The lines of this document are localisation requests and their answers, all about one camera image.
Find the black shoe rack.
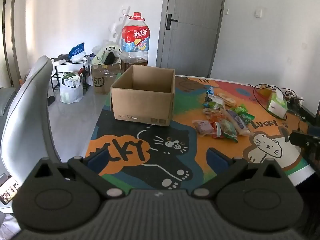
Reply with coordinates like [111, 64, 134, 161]
[51, 59, 91, 92]

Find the bright green snack packet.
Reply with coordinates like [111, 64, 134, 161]
[231, 104, 248, 114]
[239, 112, 255, 125]

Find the yellow box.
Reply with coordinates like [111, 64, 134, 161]
[257, 85, 273, 101]

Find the black door handle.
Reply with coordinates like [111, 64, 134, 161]
[166, 13, 179, 30]

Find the open grey room door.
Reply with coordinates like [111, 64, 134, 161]
[0, 0, 21, 88]

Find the green white tissue box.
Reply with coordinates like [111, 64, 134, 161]
[266, 89, 288, 118]

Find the large iced tea bottle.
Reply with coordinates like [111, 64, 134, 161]
[121, 12, 151, 73]

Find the power strip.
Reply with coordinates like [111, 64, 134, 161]
[287, 90, 305, 106]

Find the brown printed cardboard box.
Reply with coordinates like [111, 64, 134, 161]
[91, 64, 123, 95]

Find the blue green snack packet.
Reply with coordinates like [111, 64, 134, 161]
[203, 100, 225, 109]

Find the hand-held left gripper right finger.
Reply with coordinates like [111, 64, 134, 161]
[191, 147, 288, 199]

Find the white plastic bag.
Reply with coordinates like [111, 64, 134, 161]
[59, 72, 84, 104]

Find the sandwich biscuit packet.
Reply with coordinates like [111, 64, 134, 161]
[217, 92, 237, 107]

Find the grey chair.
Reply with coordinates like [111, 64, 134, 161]
[0, 55, 62, 215]

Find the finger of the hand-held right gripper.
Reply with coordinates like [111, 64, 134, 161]
[289, 131, 313, 147]

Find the blue plastic bag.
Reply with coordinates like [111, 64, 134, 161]
[68, 42, 86, 58]

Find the black cable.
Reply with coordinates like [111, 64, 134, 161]
[246, 83, 308, 133]

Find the white foam board with holes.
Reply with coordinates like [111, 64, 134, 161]
[108, 5, 131, 46]

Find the panda print bag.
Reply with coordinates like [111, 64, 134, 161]
[92, 44, 122, 65]

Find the long white purple snack packet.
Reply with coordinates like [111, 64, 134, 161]
[226, 108, 251, 137]

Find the colourful cat print table mat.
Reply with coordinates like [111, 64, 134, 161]
[85, 75, 316, 190]

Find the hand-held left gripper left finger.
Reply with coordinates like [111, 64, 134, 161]
[33, 151, 126, 200]

